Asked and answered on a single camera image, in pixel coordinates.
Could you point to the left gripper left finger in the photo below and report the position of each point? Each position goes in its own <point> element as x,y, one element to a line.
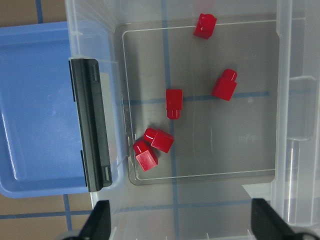
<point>98,225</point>

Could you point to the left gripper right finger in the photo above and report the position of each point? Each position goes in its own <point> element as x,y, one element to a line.
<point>266,224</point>

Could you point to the clear plastic box lid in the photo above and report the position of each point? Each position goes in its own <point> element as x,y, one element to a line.
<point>295,190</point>

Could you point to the red block from tray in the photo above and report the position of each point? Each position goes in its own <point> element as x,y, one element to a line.
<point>174,103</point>

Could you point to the red block in box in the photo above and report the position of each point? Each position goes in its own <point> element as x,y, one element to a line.
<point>225,86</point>
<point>145,156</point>
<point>205,26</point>
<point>159,139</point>

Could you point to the clear plastic storage box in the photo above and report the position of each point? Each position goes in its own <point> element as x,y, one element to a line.
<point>224,152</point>

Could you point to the blue plastic tray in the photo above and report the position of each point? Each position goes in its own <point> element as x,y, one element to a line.
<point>40,137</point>

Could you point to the black box latch handle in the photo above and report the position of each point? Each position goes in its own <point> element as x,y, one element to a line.
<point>87,94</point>

